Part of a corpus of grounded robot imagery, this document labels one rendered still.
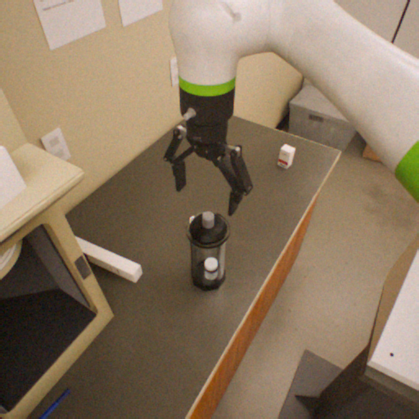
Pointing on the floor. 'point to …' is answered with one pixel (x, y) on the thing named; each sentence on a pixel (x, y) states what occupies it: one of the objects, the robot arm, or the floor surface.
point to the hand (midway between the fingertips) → (206, 195)
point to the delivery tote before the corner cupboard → (318, 119)
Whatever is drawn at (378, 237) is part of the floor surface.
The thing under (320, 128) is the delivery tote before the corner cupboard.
